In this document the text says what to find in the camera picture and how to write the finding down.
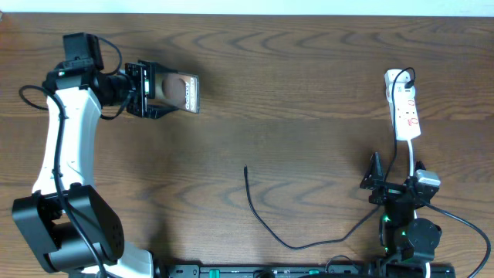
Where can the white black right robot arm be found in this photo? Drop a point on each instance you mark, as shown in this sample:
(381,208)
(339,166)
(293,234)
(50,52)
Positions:
(409,241)

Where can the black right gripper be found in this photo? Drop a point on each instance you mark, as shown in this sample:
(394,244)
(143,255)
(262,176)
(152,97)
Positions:
(388,191)

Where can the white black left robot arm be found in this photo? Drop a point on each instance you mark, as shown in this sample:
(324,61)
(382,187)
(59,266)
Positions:
(67,225)

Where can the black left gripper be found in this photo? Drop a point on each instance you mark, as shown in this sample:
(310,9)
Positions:
(147,82)

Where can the white power strip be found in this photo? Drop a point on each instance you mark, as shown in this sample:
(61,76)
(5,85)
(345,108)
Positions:
(404,112)

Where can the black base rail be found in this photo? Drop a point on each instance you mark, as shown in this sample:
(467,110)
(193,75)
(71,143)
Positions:
(196,271)

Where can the white USB charger plug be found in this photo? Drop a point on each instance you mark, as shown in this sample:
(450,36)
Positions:
(396,83)

